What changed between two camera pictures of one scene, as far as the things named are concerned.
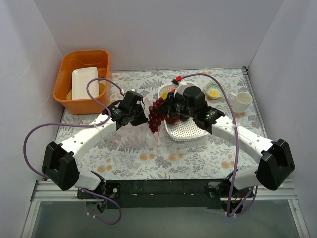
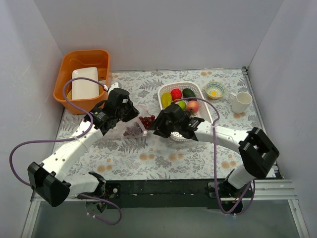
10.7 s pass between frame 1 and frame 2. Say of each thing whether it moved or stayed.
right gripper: moved
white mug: stayed
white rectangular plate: stayed
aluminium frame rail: stayed
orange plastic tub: stayed
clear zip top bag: moved
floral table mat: stayed
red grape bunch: moved
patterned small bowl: stayed
